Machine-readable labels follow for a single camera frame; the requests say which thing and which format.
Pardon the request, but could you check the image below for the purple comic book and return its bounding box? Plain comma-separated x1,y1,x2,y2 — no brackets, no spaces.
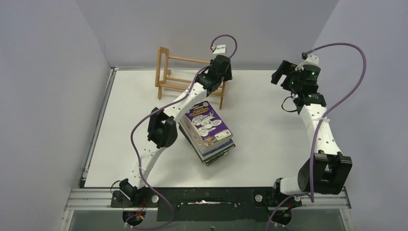
180,101,233,146

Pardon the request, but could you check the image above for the wooden book rack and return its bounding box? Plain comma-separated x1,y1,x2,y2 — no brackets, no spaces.
155,47,226,109

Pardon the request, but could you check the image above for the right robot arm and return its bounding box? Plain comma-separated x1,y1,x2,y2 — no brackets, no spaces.
270,60,352,205

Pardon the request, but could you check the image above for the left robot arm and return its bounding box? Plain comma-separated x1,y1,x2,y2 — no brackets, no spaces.
118,54,232,205

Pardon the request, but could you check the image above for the lower stack of books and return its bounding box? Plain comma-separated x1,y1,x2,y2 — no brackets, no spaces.
178,123,236,166

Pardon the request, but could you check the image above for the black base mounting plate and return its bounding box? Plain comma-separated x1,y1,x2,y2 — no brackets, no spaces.
111,187,287,221

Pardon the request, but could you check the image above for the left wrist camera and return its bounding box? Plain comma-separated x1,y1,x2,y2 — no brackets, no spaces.
211,44,227,56

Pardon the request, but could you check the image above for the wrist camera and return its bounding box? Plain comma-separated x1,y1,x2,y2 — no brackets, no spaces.
211,44,227,56
295,52,319,71

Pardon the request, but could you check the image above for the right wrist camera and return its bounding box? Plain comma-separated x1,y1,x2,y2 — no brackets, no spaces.
295,52,319,71

